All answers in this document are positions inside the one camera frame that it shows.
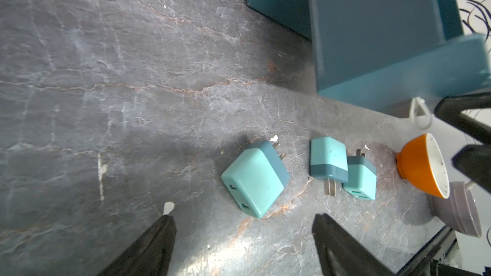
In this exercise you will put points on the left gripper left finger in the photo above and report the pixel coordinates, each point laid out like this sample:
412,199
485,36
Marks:
150,254

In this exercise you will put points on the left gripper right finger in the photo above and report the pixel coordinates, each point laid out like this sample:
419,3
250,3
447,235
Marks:
340,253

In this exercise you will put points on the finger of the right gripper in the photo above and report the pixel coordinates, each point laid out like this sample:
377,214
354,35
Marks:
474,162
451,110

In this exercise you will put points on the teal plug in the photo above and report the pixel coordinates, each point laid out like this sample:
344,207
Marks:
362,182
256,178
328,163

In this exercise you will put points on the teal drawer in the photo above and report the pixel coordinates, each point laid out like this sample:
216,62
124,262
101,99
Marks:
380,54

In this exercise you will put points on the purple cup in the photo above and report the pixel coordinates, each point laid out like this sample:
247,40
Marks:
459,211

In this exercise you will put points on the white bowl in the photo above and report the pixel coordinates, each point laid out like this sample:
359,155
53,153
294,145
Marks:
421,163

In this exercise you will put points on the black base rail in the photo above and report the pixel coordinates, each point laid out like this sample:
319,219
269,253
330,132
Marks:
442,249

